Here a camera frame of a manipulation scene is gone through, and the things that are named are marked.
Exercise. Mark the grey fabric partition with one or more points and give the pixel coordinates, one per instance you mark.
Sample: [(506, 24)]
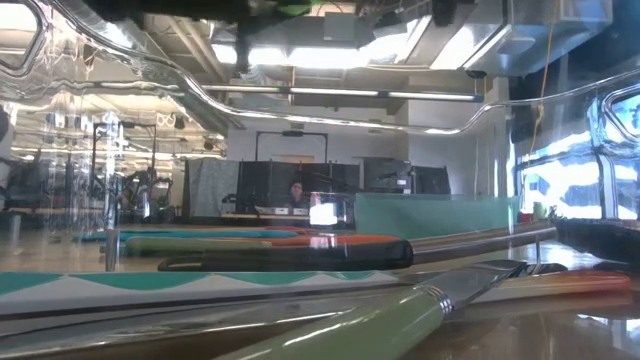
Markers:
[(212, 187)]

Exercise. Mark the green cup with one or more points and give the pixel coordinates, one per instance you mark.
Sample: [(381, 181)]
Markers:
[(539, 212)]

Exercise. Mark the green silicone spatula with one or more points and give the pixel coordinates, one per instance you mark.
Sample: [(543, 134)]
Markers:
[(300, 7)]

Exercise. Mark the bright window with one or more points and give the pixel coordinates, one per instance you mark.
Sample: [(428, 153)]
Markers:
[(565, 185)]

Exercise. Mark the teal plastic container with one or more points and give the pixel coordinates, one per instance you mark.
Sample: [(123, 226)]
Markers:
[(430, 215)]

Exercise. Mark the background robot workstation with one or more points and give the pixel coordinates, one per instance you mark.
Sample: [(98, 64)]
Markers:
[(145, 192)]

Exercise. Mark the black gantry frame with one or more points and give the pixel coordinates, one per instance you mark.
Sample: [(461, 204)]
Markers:
[(125, 125), (292, 133)]

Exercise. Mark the black partition panel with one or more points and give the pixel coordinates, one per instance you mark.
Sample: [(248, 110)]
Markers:
[(430, 180), (260, 185)]

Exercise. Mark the person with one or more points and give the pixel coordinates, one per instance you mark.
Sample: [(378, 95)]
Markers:
[(296, 192)]

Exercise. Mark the orange silicone spatula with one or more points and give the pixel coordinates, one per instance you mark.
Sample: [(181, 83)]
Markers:
[(350, 240)]

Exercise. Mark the clear plastic container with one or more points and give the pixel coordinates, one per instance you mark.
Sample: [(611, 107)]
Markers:
[(550, 330)]

